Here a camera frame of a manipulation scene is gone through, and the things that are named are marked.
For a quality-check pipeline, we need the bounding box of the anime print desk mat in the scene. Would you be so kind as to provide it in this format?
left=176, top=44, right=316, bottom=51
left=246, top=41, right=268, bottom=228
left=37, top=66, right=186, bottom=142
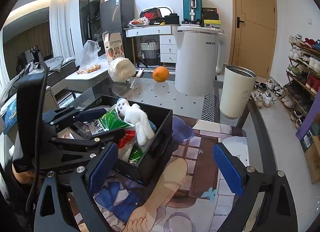
left=93, top=118, right=249, bottom=231

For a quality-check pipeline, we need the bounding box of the red black bag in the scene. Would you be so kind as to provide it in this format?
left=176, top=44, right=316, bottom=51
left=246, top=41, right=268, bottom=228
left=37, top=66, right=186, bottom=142
left=139, top=8, right=162, bottom=22

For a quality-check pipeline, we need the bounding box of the white desk with drawers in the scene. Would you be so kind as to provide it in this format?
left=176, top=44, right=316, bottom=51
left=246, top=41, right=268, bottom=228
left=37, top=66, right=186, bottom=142
left=125, top=25, right=179, bottom=65

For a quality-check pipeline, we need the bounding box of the shoe rack with shoes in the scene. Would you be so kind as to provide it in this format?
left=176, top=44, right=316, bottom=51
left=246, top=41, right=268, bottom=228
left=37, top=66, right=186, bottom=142
left=281, top=34, right=319, bottom=128

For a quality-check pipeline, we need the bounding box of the wooden door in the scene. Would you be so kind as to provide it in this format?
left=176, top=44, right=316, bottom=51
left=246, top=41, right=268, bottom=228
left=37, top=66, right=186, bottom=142
left=229, top=0, right=277, bottom=79

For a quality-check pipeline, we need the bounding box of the teal suitcase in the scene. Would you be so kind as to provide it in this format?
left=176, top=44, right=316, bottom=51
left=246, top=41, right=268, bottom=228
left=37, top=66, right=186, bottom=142
left=182, top=0, right=202, bottom=25

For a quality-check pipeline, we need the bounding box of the cream cylindrical cup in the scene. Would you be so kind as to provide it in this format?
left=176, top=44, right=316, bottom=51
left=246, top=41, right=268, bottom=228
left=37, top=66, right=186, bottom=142
left=220, top=65, right=257, bottom=119

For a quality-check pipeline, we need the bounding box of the white yarn bundle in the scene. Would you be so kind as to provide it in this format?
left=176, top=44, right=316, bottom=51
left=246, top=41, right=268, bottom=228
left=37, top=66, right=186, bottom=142
left=108, top=58, right=136, bottom=82

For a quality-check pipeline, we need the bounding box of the white cylindrical trash bin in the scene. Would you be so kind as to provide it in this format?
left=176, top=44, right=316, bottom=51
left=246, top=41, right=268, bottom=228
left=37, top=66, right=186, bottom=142
left=174, top=25, right=225, bottom=97

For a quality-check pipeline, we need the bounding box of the dark grey refrigerator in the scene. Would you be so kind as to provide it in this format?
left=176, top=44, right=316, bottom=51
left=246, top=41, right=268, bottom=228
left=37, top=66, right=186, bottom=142
left=100, top=0, right=135, bottom=62

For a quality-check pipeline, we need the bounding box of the white plush toy blue hat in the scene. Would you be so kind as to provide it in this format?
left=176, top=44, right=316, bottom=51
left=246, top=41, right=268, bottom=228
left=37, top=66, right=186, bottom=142
left=116, top=98, right=155, bottom=146

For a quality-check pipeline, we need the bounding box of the brown cardboard box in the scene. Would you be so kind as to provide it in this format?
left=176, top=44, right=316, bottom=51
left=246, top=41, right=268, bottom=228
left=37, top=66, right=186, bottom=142
left=300, top=129, right=320, bottom=184

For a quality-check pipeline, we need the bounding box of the woven basket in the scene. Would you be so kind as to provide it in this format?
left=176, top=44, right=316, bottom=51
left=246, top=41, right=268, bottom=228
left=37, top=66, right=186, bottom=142
left=140, top=39, right=160, bottom=66

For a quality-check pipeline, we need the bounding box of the grey side table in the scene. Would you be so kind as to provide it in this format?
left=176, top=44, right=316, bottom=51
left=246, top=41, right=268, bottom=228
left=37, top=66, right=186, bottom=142
left=50, top=68, right=109, bottom=95

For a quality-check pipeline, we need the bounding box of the red white packet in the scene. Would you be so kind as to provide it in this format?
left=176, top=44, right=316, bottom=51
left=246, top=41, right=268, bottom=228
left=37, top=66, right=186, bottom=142
left=118, top=130, right=136, bottom=162

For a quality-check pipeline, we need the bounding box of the clear plastic bag with snacks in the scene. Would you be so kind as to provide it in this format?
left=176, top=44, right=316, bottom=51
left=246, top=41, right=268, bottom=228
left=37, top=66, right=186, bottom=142
left=77, top=40, right=101, bottom=74

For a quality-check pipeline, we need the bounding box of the orange fruit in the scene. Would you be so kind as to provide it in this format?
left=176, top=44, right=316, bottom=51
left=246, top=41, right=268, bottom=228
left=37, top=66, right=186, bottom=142
left=152, top=66, right=169, bottom=82

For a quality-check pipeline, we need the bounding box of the green white medicine bag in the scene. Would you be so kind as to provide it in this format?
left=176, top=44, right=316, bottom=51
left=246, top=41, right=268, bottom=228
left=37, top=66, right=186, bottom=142
left=90, top=105, right=133, bottom=134

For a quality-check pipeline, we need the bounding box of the orange print cardboard carton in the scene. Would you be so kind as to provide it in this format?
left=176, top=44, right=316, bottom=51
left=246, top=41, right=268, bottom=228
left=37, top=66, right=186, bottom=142
left=102, top=32, right=125, bottom=64

